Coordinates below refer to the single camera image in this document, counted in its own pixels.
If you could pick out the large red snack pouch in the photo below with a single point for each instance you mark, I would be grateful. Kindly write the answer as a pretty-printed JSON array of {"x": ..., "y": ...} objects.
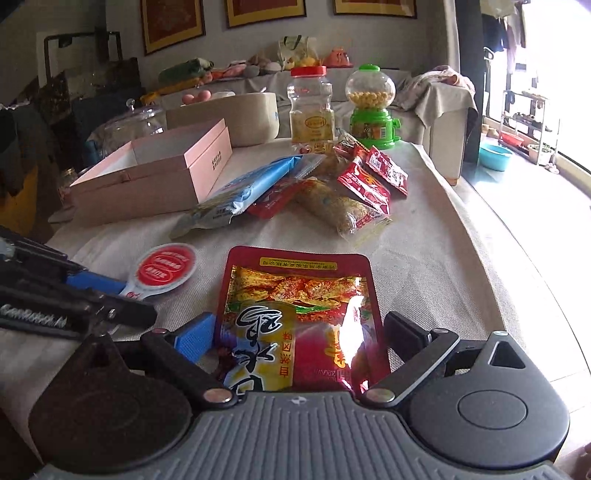
[{"x": 295, "y": 323}]

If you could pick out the pink cardboard box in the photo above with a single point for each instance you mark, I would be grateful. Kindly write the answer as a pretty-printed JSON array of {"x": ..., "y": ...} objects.
[{"x": 138, "y": 184}]

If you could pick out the dark clothing pile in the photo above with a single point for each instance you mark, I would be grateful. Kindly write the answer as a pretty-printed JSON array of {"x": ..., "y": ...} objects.
[{"x": 27, "y": 138}]

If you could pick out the glass jar with lid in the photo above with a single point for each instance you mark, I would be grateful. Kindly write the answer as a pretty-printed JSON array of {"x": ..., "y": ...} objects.
[{"x": 134, "y": 124}]

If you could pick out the pink egg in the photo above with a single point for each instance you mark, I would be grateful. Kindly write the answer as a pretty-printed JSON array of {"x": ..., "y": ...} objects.
[
  {"x": 204, "y": 95},
  {"x": 189, "y": 98}
]

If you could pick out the dark red packet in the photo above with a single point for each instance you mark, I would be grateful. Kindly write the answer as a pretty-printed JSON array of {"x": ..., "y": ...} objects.
[{"x": 388, "y": 170}]

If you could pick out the yellow crispy snack packet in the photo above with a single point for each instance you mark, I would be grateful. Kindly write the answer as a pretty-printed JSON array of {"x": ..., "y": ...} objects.
[{"x": 337, "y": 207}]

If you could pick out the white yellow shopping bag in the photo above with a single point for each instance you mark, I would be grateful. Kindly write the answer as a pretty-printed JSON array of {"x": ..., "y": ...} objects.
[{"x": 298, "y": 50}]

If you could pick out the small red snack packet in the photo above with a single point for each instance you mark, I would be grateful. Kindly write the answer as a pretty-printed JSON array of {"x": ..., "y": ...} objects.
[{"x": 351, "y": 147}]

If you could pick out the crumpled light cloth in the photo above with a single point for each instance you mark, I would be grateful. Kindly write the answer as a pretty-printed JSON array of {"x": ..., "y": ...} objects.
[{"x": 434, "y": 87}]

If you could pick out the green gumball machine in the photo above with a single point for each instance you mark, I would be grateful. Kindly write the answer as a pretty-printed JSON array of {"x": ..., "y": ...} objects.
[{"x": 371, "y": 106}]

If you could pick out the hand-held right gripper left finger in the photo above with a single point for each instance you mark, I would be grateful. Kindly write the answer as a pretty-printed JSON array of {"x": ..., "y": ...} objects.
[{"x": 198, "y": 339}]

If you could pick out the red lid plastic jar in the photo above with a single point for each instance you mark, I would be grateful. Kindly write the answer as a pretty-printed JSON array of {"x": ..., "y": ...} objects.
[{"x": 311, "y": 110}]

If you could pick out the beige covered sofa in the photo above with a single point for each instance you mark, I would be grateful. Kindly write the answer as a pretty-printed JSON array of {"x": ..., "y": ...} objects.
[{"x": 443, "y": 124}]

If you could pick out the hanging clothes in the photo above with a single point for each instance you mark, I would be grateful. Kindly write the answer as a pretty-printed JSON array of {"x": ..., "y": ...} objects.
[{"x": 501, "y": 27}]

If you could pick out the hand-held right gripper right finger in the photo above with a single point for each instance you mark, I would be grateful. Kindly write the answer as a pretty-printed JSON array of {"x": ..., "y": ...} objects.
[{"x": 406, "y": 334}]

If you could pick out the grey plush toy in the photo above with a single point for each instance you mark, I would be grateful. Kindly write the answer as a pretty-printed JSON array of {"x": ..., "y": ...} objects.
[{"x": 261, "y": 64}]

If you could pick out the small potted plant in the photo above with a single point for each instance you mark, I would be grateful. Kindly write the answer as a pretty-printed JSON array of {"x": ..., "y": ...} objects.
[{"x": 538, "y": 152}]

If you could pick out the crumpled red snack packet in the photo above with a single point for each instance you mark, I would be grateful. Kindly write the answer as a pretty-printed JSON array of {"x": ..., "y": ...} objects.
[{"x": 364, "y": 184}]

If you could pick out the framed wall picture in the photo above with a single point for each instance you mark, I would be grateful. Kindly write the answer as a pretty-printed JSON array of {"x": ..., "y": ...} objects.
[
  {"x": 265, "y": 11},
  {"x": 173, "y": 23},
  {"x": 374, "y": 7}
]

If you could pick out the red plastic basin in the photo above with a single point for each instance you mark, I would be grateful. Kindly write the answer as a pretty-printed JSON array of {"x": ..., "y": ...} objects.
[{"x": 511, "y": 138}]

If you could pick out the metal shelf rack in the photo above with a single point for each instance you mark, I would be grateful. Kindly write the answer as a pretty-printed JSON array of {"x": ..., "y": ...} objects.
[{"x": 531, "y": 99}]

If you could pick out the red lid jelly cup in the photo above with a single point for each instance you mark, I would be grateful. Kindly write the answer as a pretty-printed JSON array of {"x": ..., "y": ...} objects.
[{"x": 164, "y": 270}]

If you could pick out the beige tablecloth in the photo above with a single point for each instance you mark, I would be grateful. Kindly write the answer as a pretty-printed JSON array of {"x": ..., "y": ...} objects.
[{"x": 438, "y": 258}]

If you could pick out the black metal frame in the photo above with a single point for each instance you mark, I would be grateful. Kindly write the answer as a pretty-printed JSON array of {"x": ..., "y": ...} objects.
[{"x": 60, "y": 40}]

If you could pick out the pink orange plush toy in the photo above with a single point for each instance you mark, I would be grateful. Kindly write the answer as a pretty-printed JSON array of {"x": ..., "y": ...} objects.
[{"x": 228, "y": 71}]

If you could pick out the blue white snack packet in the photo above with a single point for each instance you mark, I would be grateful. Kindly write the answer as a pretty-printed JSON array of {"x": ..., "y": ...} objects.
[{"x": 244, "y": 189}]

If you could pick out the long red snack packet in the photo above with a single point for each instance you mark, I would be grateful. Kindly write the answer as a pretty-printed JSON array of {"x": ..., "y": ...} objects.
[{"x": 272, "y": 201}]

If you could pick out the clear yellow pastry packet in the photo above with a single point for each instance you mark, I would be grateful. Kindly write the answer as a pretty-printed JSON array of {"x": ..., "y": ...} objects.
[{"x": 325, "y": 166}]

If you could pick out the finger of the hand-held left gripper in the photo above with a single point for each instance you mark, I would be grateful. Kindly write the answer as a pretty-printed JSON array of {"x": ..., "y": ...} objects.
[
  {"x": 120, "y": 314},
  {"x": 94, "y": 280}
]

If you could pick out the blue plastic basin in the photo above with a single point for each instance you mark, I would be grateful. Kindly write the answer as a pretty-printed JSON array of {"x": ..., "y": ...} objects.
[{"x": 495, "y": 154}]

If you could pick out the green plush toy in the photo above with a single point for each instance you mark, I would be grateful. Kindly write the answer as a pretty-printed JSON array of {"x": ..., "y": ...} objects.
[{"x": 184, "y": 69}]

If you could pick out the small glass jar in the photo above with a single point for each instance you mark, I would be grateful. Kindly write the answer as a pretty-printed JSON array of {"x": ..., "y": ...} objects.
[{"x": 68, "y": 184}]

